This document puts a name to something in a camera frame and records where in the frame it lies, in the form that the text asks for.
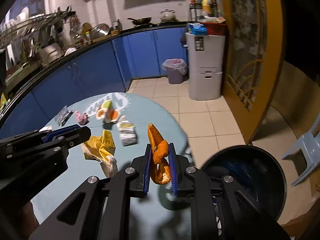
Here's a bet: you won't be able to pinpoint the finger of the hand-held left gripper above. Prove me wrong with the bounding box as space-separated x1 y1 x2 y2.
0 124 82 153
49 126 92 155

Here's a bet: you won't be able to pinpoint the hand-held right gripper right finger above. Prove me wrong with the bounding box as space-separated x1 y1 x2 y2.
169 142 292 240

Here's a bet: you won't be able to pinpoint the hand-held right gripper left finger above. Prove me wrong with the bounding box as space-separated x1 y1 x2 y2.
29 144 153 240

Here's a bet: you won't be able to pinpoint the orange peel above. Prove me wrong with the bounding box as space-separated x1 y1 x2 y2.
147 123 171 185

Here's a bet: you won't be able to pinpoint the black round bin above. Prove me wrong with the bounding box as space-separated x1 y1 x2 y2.
200 145 287 227

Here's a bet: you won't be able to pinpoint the grey trash bin with bag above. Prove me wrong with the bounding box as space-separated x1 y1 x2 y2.
162 59 187 85

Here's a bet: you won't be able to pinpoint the silver foil wrapper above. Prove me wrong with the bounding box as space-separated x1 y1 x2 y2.
54 106 74 127

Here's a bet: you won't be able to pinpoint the pink crumpled wrapper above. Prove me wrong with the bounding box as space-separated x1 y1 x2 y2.
74 110 89 125

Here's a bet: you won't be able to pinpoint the yellow crumpled wrapper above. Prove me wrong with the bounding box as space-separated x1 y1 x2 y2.
81 129 117 163

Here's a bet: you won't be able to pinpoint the orange and white snack packet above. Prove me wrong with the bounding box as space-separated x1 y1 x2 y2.
96 99 120 124

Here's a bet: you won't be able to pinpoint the round blue table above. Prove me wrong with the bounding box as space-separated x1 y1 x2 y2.
0 92 193 240

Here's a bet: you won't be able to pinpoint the metal sink drainer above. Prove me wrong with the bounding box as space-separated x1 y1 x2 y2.
40 42 64 64

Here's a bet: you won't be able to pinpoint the wooden cutting board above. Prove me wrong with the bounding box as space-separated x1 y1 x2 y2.
92 34 113 42

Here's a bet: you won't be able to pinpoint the blue lower cabinets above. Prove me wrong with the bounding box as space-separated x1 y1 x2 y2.
0 27 188 133

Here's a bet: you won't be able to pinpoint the steel wok lid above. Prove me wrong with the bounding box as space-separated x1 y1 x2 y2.
91 23 110 37

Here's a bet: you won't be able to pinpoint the metal dish rack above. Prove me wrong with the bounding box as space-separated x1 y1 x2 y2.
0 7 77 48

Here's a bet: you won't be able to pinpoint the white storage cabinet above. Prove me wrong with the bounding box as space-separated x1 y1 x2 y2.
185 32 226 101

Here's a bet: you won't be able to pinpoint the row of white plates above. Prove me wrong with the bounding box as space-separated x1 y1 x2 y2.
12 6 30 23

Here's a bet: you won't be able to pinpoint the black wok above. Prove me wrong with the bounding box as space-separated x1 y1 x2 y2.
127 17 152 26

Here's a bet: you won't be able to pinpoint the gas stove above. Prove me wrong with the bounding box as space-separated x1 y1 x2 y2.
130 21 180 27

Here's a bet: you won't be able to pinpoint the light blue plastic chair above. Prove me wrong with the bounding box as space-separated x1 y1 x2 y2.
281 115 320 187

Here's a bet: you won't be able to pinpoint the black kitchen countertop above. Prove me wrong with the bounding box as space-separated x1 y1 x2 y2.
0 21 188 128

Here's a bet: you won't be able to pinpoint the blue plastic packet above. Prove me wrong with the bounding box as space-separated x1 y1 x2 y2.
187 23 208 35

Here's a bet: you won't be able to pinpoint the red plastic basket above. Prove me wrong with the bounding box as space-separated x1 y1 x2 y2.
200 21 227 36

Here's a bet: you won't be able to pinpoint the white cooking pot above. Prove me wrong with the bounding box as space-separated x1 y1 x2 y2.
160 9 177 22

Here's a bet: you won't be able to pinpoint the wooden sliding glass door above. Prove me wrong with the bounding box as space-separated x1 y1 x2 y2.
202 0 285 145

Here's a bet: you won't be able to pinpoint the black storage rack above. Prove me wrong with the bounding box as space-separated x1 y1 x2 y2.
189 0 218 23

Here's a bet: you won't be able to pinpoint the yellow spray bottle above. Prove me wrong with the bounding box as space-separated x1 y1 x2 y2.
201 0 212 15

